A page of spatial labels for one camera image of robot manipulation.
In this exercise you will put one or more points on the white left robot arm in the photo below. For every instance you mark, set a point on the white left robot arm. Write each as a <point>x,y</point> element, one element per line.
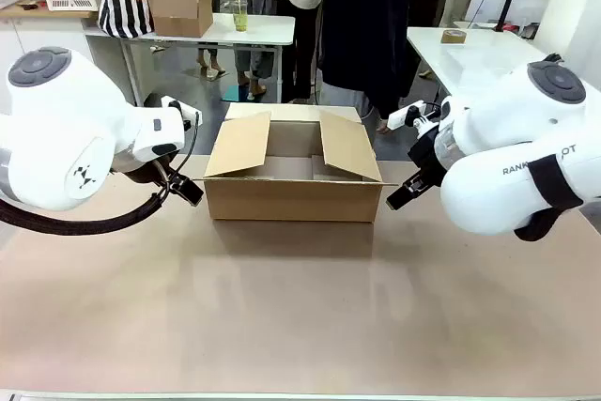
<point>51,138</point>

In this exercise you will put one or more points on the white table with grey legs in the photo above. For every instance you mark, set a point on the white table with grey legs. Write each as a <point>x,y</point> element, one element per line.
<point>263,27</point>

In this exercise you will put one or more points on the person in dark CGP hoodie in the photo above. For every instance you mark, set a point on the person in dark CGP hoodie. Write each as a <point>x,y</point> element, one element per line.
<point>366,20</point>

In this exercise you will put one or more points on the person in grey trousers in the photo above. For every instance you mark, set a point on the person in grey trousers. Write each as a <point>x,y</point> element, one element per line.
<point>251,58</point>

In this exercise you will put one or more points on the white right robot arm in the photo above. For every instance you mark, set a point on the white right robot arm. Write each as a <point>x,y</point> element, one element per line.
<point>516,138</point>

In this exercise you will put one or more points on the black white striped bag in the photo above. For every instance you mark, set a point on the black white striped bag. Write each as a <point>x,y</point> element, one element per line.
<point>124,6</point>

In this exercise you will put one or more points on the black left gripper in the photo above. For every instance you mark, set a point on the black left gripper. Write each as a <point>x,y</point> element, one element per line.
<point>141,172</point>

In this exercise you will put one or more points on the brown cardboard shipping box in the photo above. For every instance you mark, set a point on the brown cardboard shipping box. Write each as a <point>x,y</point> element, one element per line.
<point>291,204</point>

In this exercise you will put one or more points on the open brown cardboard box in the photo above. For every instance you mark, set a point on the open brown cardboard box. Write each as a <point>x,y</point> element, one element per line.
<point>180,11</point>

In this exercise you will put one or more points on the plastic cup green drink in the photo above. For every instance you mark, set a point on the plastic cup green drink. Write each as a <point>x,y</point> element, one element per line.
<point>240,16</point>

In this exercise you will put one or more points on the brown packing tape roll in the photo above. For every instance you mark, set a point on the brown packing tape roll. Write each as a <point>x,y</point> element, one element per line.
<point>453,36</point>

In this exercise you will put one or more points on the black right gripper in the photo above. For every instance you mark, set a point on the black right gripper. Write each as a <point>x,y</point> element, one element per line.
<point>426,152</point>

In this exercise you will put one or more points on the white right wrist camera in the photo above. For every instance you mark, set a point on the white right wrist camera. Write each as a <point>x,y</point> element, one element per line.
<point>408,114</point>

